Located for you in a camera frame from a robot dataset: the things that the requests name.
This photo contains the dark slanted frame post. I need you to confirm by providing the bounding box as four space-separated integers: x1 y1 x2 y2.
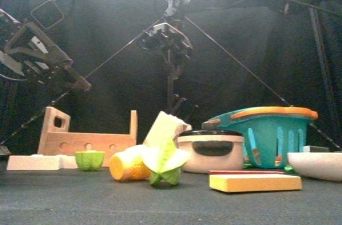
306 7 335 143

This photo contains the wooden toy crate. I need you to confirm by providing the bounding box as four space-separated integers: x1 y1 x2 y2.
37 106 139 167

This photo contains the red flat strip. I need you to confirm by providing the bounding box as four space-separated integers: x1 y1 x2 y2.
207 169 286 176

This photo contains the white flat toy block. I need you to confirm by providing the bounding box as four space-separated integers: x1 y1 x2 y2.
5 154 77 171

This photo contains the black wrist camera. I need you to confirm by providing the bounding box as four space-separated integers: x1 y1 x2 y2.
136 32 158 52
28 0 65 30

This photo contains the black handled toy knife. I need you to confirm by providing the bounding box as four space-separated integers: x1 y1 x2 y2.
182 101 200 123

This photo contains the light grey round pan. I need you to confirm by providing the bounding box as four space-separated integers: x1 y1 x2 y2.
286 151 342 182

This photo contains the yellow flat toy block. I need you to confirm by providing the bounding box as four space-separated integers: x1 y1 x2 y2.
208 173 305 193

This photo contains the small grey box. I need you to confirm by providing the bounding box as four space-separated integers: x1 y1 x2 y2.
302 145 331 153

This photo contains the grey vertical frame pole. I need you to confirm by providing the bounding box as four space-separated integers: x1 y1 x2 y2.
166 0 176 110

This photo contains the yellow plastic cup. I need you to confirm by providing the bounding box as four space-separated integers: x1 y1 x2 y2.
108 144 155 182

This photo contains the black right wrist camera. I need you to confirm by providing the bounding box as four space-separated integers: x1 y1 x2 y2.
136 32 158 52

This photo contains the white wooden knife holder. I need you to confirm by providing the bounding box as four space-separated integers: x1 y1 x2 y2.
143 110 194 148

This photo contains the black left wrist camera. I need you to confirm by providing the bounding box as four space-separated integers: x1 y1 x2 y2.
28 0 65 30

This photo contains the white toy pot black lid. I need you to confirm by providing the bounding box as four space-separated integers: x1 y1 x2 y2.
176 122 246 174

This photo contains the teal basket orange rim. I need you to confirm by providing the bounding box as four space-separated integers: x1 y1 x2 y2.
202 106 319 170

